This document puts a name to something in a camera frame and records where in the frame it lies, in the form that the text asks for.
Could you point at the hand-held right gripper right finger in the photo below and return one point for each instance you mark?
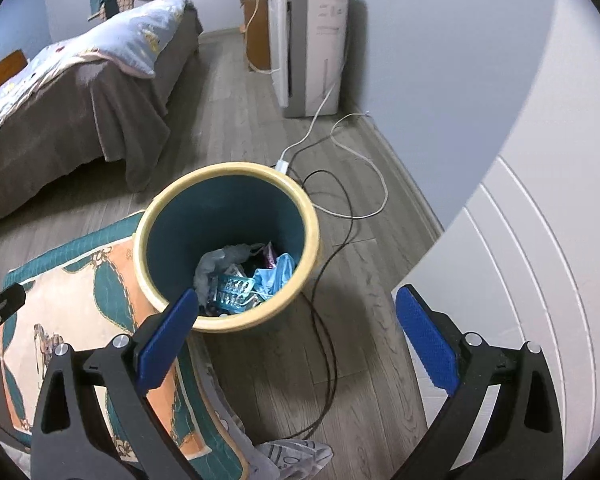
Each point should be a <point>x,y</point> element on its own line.
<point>425,340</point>

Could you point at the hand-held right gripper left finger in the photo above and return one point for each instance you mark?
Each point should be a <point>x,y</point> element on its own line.
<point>167,340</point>

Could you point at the teal trash bin yellow rim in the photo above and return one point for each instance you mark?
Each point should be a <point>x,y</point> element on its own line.
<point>190,220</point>

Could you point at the trash inside bin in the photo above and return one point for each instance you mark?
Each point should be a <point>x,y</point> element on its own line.
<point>215,260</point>

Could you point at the teal orange printed mat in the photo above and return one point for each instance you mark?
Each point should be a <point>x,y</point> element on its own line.
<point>80,300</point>

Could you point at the white panelled door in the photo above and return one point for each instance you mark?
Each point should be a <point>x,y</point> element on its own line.
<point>530,285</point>

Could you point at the blue face mask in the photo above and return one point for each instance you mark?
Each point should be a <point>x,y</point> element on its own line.
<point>280,270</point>

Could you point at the grey bedspread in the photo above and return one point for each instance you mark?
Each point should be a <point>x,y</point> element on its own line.
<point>55,125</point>

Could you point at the white striped cloth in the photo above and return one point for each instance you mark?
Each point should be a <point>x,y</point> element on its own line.
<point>290,460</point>

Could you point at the wooden bed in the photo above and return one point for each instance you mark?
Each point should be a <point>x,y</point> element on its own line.
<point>2,72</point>

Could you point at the blue printed quilt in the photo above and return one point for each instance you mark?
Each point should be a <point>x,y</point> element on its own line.
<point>130,30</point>

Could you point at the black object by sill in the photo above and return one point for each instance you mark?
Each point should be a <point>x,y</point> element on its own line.
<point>110,9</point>

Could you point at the wooden cabinet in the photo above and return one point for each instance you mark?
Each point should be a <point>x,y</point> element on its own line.
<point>257,35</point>

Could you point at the white air purifier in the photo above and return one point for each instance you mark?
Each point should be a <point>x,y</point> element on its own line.
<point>310,35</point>

